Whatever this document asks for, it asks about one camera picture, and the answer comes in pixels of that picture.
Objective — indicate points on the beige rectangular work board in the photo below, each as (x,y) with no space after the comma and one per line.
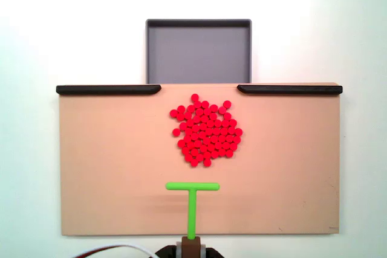
(106,164)

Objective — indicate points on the pile of red round granules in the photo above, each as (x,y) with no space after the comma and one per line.
(208,131)

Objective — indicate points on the grey square plastic tray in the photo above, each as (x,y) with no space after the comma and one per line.
(198,55)

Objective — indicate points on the black edge rail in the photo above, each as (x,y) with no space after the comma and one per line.
(106,89)
(290,89)

